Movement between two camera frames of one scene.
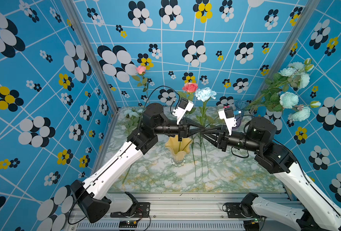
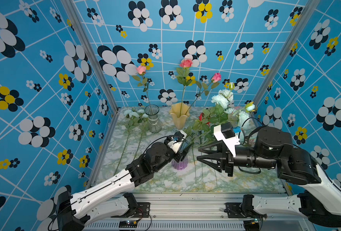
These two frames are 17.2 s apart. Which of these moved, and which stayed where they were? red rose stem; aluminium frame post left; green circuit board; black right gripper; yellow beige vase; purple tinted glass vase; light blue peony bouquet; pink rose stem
Moved: purple tinted glass vase; yellow beige vase; black right gripper; light blue peony bouquet; red rose stem
Stayed: pink rose stem; green circuit board; aluminium frame post left
